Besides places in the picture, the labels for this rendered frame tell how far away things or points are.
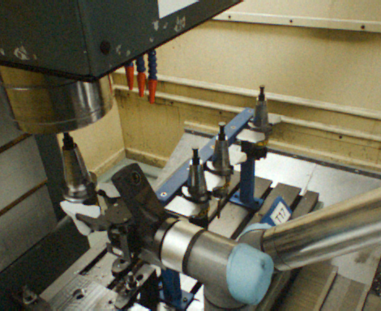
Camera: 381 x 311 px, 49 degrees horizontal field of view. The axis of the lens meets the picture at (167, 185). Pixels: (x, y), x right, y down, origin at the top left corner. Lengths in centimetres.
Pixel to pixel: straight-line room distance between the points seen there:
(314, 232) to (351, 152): 100
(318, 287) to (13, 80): 107
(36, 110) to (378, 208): 47
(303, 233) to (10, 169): 80
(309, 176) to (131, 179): 111
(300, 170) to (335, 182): 13
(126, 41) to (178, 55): 134
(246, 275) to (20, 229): 85
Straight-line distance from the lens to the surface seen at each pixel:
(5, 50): 48
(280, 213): 127
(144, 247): 68
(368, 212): 62
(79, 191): 70
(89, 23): 39
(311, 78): 155
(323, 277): 141
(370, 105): 154
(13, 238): 128
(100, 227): 66
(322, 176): 165
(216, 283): 59
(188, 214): 83
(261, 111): 110
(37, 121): 59
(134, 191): 62
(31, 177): 124
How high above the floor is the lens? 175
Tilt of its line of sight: 36 degrees down
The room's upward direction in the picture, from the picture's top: 6 degrees counter-clockwise
